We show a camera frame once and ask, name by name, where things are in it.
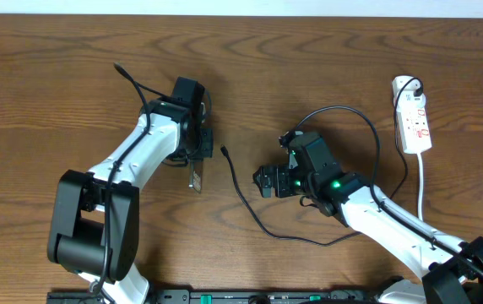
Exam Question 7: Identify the black USB charger cable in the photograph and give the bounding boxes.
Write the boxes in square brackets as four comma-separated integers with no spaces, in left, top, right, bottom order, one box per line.
[220,76,425,247]

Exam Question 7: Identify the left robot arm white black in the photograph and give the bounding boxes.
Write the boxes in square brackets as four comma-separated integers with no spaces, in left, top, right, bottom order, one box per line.
[46,77,213,303]

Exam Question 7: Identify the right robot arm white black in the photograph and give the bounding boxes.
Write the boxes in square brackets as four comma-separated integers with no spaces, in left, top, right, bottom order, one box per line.
[252,131,483,303]

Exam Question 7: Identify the white power strip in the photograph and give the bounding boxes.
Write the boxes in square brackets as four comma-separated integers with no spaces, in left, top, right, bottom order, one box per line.
[392,75,432,155]

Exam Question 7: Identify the black left camera cable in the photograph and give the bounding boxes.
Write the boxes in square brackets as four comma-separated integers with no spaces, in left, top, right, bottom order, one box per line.
[89,62,171,296]

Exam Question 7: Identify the black camera cable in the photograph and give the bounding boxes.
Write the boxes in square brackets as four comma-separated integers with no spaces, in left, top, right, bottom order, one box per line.
[291,105,483,292]
[89,62,171,296]

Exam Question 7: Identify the white power strip cord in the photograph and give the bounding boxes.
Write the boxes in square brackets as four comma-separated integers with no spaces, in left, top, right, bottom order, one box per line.
[416,152,425,221]

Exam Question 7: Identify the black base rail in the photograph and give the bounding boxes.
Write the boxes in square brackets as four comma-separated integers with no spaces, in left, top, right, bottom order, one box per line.
[46,288,394,304]

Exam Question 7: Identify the black right camera cable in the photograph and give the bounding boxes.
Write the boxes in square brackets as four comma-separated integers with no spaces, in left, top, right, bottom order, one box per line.
[291,105,483,292]

